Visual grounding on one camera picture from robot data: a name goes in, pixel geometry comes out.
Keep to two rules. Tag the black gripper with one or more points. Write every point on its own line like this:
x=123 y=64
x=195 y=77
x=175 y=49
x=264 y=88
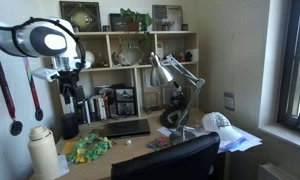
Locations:
x=69 y=80

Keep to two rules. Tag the silver desk lamp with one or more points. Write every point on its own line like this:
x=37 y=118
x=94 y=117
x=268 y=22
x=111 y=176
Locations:
x=160 y=75

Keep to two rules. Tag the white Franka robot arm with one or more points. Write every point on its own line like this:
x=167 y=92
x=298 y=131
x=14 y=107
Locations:
x=33 y=38

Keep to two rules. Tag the dark spine book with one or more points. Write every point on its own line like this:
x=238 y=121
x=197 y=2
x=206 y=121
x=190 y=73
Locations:
x=80 y=113

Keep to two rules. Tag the white spine book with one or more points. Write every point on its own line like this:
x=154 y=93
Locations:
x=87 y=111
x=101 y=108

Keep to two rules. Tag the black cylinder speaker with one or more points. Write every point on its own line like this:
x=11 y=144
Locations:
x=70 y=126

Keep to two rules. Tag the small medal multicolour ribbon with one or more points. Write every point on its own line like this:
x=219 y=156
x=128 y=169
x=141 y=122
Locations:
x=39 y=114

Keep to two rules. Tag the white round ornament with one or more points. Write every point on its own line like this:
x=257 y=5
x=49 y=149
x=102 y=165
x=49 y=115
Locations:
x=90 y=59

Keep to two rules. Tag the small gold figurine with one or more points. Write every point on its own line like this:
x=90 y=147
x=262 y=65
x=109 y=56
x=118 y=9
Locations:
x=100 y=61

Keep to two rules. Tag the yellow paper sheet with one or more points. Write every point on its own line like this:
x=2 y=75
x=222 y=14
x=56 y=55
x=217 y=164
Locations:
x=68 y=146

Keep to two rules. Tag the green yellow flower lei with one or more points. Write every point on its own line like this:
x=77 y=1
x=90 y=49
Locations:
x=81 y=155

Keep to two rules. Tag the wooden desk shelf hutch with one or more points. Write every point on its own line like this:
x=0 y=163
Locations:
x=107 y=46

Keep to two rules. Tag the closed black laptop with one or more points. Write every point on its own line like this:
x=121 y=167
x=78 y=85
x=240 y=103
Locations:
x=125 y=128

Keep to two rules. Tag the cream insulated water bottle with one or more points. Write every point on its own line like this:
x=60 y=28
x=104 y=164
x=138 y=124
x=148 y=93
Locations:
x=43 y=153

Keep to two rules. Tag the large medal red ribbon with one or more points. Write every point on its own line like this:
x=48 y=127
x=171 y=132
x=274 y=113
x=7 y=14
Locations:
x=16 y=127

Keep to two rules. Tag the white paper sheet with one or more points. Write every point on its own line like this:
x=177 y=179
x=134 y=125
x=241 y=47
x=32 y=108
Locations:
x=62 y=165

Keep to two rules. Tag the large white shell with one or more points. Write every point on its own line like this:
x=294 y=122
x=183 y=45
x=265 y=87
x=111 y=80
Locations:
x=131 y=56

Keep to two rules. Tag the small white ball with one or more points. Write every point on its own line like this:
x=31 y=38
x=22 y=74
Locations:
x=128 y=142

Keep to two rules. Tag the small dark jar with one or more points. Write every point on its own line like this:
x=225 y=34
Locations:
x=165 y=27
x=184 y=27
x=106 y=28

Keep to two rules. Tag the metal newton cradle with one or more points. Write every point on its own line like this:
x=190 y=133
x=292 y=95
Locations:
x=152 y=101

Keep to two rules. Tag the dark framed gold-pattern picture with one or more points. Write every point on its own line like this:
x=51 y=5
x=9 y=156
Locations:
x=80 y=16

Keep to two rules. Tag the colourful bead pile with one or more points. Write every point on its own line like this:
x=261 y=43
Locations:
x=158 y=143

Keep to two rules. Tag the green potted plant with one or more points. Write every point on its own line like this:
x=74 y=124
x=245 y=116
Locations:
x=135 y=20

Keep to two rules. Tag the black microscope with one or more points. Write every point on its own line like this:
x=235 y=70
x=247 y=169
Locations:
x=171 y=116

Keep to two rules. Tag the small dark figurine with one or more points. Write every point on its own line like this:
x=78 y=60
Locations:
x=173 y=55

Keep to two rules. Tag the small red figurine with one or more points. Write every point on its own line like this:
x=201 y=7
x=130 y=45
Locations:
x=181 y=56

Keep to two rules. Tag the black office chair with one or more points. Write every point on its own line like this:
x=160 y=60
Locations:
x=170 y=160

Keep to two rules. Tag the small black figurine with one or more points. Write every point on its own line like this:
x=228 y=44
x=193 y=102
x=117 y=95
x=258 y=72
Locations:
x=188 y=56

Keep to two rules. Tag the grey framed picture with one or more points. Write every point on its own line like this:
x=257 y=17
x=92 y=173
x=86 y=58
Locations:
x=168 y=16

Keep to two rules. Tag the white card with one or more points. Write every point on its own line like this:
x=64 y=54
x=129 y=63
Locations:
x=194 y=54

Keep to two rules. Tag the white baseball cap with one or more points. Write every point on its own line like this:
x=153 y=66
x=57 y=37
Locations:
x=220 y=125

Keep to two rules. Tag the white paper stack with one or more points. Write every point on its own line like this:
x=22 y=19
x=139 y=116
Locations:
x=246 y=141

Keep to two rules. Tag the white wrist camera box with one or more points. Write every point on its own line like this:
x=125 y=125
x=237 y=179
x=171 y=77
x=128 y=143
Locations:
x=46 y=74

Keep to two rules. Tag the black double photo frame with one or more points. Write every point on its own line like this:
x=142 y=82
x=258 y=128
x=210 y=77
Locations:
x=125 y=101

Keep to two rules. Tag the small black picture frame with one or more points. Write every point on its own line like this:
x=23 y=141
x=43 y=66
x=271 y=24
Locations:
x=116 y=23

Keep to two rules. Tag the wall plate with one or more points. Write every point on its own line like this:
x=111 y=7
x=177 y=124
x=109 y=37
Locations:
x=229 y=101

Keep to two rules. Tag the black window frame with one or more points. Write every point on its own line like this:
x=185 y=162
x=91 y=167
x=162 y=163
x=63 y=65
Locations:
x=285 y=66

